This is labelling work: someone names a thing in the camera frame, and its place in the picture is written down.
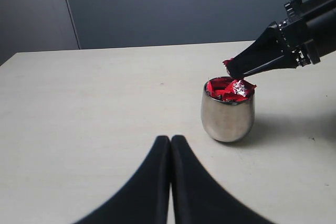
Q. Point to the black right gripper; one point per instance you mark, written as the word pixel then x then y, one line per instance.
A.
pixel 308 33

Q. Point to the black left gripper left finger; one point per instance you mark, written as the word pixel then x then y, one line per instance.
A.
pixel 144 198

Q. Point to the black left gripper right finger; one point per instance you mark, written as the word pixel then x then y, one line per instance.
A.
pixel 198 197

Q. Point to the red candy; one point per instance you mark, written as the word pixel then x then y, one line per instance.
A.
pixel 226 64
pixel 238 90
pixel 215 88

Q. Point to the steel cup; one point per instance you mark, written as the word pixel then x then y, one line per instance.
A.
pixel 227 121

